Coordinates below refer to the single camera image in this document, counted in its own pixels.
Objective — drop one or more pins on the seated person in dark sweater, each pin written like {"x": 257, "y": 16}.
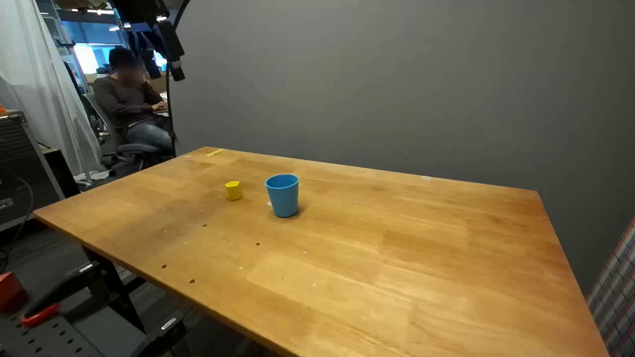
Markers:
{"x": 130, "y": 99}

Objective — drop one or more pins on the black table leg frame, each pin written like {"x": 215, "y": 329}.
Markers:
{"x": 110, "y": 289}

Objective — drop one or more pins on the black vertical pole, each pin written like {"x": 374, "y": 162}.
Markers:
{"x": 170, "y": 111}

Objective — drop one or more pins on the plaid fabric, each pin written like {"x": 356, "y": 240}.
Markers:
{"x": 616, "y": 297}

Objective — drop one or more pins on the white sheer curtain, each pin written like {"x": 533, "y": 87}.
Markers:
{"x": 47, "y": 79}

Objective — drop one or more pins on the orange clamp block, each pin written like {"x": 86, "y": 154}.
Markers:
{"x": 9, "y": 289}

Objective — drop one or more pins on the black equipment cabinet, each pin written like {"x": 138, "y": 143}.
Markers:
{"x": 19, "y": 164}

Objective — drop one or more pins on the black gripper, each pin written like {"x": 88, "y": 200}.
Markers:
{"x": 168, "y": 39}

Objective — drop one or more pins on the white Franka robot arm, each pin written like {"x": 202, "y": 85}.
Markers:
{"x": 136, "y": 8}

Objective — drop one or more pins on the blue plastic cup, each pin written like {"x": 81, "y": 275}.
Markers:
{"x": 283, "y": 196}

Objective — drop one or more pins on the grey office chair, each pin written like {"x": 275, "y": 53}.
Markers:
{"x": 120, "y": 147}

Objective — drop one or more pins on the yellow block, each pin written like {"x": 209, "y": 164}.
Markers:
{"x": 233, "y": 190}

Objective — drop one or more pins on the yellow tape strip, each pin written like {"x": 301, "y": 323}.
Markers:
{"x": 215, "y": 152}

